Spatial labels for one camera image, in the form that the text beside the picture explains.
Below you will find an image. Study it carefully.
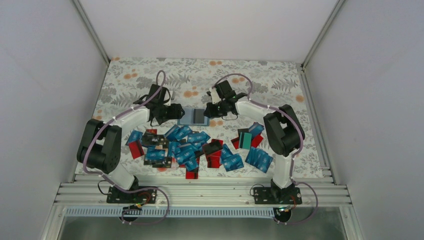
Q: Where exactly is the blue leather card holder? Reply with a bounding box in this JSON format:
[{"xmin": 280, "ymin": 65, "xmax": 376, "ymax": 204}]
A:
[{"xmin": 177, "ymin": 107, "xmax": 210, "ymax": 127}]

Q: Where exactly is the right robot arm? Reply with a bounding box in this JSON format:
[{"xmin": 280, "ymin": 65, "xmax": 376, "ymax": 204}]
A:
[{"xmin": 204, "ymin": 80, "xmax": 305, "ymax": 204}]

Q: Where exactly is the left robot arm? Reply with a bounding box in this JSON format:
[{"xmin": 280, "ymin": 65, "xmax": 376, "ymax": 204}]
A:
[{"xmin": 76, "ymin": 84, "xmax": 185, "ymax": 203}]

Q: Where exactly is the black visa card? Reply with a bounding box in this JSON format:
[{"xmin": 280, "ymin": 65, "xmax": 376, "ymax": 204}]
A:
[{"xmin": 141, "ymin": 132, "xmax": 169, "ymax": 149}]

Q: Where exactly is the teal black stripe card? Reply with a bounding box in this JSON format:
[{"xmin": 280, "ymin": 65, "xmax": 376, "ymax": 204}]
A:
[{"xmin": 238, "ymin": 132, "xmax": 252, "ymax": 150}]

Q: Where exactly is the blue card far left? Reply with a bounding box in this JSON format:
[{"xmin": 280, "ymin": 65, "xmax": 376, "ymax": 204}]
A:
[{"xmin": 125, "ymin": 130, "xmax": 143, "ymax": 146}]

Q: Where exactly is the red card right side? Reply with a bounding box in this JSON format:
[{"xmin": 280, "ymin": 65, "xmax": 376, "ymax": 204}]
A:
[{"xmin": 250, "ymin": 134, "xmax": 264, "ymax": 148}]

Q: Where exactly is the red card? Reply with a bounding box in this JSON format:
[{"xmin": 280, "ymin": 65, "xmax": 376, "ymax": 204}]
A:
[
  {"xmin": 128, "ymin": 140, "xmax": 145, "ymax": 160},
  {"xmin": 185, "ymin": 168, "xmax": 199, "ymax": 180},
  {"xmin": 250, "ymin": 134, "xmax": 264, "ymax": 148}
]

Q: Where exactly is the red card left side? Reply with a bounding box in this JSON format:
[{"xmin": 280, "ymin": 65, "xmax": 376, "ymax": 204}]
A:
[{"xmin": 128, "ymin": 140, "xmax": 145, "ymax": 160}]

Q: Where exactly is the blue cards right stack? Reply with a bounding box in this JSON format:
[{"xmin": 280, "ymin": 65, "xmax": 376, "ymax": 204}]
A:
[{"xmin": 245, "ymin": 147, "xmax": 274, "ymax": 173}]

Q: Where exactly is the red card front centre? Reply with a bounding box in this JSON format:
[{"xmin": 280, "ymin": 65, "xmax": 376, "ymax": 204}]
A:
[{"xmin": 185, "ymin": 168, "xmax": 199, "ymax": 180}]

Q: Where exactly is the floral patterned table mat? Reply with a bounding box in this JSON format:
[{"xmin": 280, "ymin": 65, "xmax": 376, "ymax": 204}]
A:
[{"xmin": 93, "ymin": 57, "xmax": 324, "ymax": 179}]

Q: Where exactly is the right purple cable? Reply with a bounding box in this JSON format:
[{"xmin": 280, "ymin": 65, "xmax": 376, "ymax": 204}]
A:
[{"xmin": 211, "ymin": 73, "xmax": 320, "ymax": 200}]

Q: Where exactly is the purple cable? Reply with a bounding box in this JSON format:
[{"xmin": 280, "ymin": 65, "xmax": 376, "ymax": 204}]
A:
[
  {"xmin": 211, "ymin": 73, "xmax": 320, "ymax": 200},
  {"xmin": 82, "ymin": 70, "xmax": 167, "ymax": 193}
]

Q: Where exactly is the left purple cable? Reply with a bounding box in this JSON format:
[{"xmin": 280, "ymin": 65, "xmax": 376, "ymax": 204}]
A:
[{"xmin": 82, "ymin": 70, "xmax": 167, "ymax": 193}]

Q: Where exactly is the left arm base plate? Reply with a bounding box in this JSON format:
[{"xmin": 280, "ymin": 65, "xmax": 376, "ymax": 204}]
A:
[{"xmin": 106, "ymin": 187, "xmax": 157, "ymax": 205}]

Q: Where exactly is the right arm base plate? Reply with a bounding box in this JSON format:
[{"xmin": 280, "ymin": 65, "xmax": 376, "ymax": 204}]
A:
[{"xmin": 252, "ymin": 185, "xmax": 303, "ymax": 205}]

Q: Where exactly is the aluminium rail frame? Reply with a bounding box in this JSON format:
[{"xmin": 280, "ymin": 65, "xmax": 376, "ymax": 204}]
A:
[{"xmin": 54, "ymin": 174, "xmax": 352, "ymax": 207}]

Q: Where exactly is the grey perforated cable duct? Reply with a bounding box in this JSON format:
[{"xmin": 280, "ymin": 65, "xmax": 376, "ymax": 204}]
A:
[{"xmin": 64, "ymin": 206, "xmax": 274, "ymax": 219}]

